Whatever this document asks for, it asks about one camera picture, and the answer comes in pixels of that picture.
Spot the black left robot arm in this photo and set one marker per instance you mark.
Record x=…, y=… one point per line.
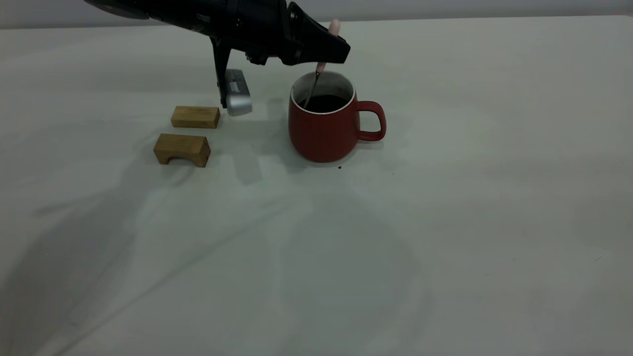
x=173, y=10

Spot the dark coffee liquid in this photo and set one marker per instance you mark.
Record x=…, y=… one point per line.
x=330, y=104

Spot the arched wooden block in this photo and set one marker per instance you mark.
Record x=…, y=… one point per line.
x=183, y=146

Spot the flat wooden block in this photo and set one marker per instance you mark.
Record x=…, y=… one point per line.
x=195, y=117

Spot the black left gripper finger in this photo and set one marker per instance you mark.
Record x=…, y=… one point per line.
x=321, y=47

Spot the red ceramic mug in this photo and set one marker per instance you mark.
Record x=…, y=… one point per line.
x=321, y=136

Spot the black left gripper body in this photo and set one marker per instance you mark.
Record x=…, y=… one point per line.
x=262, y=27

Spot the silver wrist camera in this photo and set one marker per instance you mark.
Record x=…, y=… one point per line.
x=238, y=94

